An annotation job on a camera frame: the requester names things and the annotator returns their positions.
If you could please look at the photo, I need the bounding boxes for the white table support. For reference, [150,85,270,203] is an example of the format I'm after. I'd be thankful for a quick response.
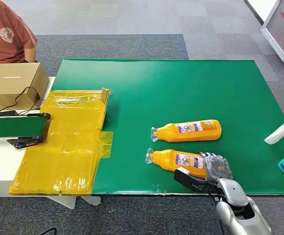
[46,195,102,210]

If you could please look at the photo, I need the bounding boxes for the person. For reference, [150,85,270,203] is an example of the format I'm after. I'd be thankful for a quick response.
[0,0,39,78]

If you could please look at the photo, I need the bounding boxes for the green table mat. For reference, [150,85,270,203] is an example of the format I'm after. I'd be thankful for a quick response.
[51,59,284,196]

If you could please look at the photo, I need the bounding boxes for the thin black cable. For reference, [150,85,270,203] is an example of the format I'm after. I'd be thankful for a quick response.
[0,86,44,116]

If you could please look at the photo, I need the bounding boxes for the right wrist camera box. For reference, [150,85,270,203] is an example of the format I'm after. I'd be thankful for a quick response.
[173,167,217,194]

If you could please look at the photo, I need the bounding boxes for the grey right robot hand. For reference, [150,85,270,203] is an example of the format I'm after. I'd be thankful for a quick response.
[199,151,233,184]

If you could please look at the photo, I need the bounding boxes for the orange bottle with clear cap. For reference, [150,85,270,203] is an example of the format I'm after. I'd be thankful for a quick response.
[150,119,222,143]
[145,147,208,180]

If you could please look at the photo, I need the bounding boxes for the brown cardboard box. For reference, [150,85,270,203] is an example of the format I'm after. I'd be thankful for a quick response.
[0,62,50,111]

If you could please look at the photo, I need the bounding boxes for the yellow transparent film sheet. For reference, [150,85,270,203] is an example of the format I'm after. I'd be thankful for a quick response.
[9,88,114,196]

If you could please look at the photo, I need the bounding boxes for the green belt conveyor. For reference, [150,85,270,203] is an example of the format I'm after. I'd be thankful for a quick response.
[0,112,51,150]

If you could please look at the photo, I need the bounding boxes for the flat black power adapter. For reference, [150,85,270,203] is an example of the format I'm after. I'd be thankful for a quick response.
[0,110,20,118]

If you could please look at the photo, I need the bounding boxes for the white plastic bottle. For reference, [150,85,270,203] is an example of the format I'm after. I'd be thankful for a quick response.
[264,113,284,145]

